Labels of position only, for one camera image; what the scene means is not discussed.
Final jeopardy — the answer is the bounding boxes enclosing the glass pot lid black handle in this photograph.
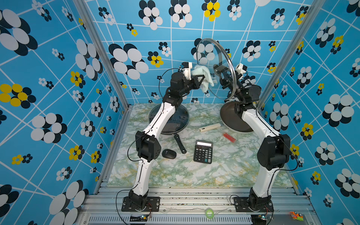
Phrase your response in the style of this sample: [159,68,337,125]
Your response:
[196,38,237,102]

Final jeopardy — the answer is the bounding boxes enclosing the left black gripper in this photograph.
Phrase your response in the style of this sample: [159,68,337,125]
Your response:
[178,75,205,98]

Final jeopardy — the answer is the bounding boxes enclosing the green tape roll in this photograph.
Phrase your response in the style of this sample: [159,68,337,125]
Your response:
[205,208,215,220]

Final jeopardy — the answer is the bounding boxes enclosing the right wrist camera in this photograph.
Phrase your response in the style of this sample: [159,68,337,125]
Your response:
[235,63,248,80]

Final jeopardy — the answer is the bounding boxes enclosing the green circuit board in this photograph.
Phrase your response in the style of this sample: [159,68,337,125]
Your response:
[129,215,150,222]
[251,215,267,225]

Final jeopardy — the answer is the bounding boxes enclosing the black computer mouse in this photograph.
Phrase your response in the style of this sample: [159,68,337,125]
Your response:
[162,149,177,159]

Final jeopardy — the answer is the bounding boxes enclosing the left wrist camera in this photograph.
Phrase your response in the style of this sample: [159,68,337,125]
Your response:
[181,62,193,80]

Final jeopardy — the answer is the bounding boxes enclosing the orange toy car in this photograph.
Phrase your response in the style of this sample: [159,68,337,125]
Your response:
[290,211,304,221]

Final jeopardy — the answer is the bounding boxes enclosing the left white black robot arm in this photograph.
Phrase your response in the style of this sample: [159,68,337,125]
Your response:
[128,72,205,210]

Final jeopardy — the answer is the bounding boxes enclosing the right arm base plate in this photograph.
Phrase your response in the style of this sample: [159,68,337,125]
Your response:
[233,196,274,213]

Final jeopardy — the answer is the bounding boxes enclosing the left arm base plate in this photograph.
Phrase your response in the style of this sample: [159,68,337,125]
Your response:
[121,196,161,212]

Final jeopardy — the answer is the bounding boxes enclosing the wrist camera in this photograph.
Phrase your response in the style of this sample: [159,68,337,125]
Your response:
[235,63,248,80]
[181,62,193,80]

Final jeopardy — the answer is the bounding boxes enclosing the black frying pan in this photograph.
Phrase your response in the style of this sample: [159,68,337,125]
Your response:
[161,105,189,154]

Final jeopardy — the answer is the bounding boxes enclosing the black desk calculator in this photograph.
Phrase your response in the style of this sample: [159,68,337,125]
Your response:
[193,140,213,164]

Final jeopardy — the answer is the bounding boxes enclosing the light teal microfiber cloth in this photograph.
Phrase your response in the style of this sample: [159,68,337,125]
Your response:
[191,65,214,93]

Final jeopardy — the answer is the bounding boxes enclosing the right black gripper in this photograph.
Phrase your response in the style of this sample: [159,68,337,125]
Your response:
[220,68,246,106]

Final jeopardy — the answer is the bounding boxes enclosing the aluminium frame rail base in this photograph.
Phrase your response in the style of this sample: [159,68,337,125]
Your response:
[77,187,321,225]

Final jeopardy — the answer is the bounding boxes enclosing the left green circuit board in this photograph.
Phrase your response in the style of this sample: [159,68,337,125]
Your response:
[129,215,150,222]

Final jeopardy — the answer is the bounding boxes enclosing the brown pan with cream handle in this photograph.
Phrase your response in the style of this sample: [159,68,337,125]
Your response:
[198,100,255,133]

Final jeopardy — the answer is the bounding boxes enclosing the right green circuit board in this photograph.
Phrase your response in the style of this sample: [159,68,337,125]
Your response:
[251,215,267,225]

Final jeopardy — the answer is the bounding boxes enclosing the glass lid on black pan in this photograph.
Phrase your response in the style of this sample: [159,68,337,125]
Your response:
[144,102,189,135]

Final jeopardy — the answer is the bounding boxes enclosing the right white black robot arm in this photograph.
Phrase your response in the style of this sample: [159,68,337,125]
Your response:
[219,72,290,212]

